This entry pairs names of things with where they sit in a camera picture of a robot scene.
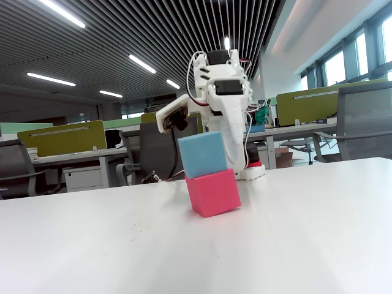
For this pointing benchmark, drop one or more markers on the small controller circuit board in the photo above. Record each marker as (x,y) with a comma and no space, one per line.
(151,178)

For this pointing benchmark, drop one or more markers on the grey mesh office chair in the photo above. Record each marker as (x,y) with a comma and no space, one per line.
(298,145)
(15,165)
(364,122)
(153,147)

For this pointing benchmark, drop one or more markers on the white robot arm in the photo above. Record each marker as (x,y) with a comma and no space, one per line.
(211,72)

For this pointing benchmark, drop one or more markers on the white office desk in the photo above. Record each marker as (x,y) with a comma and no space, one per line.
(76,154)
(291,130)

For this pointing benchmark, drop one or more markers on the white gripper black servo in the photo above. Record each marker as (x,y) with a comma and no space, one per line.
(226,105)

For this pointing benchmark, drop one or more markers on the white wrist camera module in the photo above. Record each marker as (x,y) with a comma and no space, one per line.
(171,113)

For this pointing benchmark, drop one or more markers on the brown cardboard box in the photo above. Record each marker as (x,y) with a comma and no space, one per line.
(283,157)

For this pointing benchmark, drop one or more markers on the olive green desk divider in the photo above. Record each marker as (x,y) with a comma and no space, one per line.
(61,144)
(306,113)

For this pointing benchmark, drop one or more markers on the white robot base red clamp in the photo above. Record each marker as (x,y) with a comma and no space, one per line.
(252,173)

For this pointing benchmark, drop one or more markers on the blue foam cube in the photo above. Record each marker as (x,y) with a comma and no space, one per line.
(202,153)

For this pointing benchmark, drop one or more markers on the long ceiling light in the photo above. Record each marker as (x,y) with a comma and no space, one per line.
(173,84)
(50,79)
(111,93)
(141,63)
(62,13)

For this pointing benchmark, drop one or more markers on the red foam cube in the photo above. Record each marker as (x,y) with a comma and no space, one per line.
(211,193)

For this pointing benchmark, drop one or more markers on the white drawer cabinet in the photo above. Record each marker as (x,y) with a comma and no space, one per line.
(82,179)

